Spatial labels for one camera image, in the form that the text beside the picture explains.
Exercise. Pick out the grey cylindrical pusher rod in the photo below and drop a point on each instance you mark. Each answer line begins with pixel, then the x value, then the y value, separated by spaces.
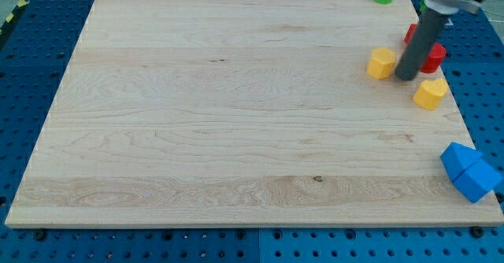
pixel 429 27

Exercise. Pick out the yellow hexagon block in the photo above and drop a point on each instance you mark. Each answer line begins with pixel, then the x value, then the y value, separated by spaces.
pixel 381 63

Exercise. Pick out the light wooden board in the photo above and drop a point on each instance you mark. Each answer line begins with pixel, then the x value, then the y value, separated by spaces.
pixel 242 114

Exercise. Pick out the red block behind pusher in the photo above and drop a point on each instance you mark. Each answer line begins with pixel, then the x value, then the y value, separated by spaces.
pixel 409 33

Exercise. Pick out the small green block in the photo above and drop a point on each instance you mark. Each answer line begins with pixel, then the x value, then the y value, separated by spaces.
pixel 422 6

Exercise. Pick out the red cylinder block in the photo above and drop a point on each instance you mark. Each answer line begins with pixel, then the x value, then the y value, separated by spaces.
pixel 434 59

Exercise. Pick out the yellow heart block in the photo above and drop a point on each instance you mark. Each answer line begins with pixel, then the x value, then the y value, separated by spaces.
pixel 430 93

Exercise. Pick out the blue pentagon block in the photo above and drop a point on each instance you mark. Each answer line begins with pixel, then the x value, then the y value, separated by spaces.
pixel 456 158

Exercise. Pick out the blue cube block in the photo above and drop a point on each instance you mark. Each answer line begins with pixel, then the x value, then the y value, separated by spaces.
pixel 477 180

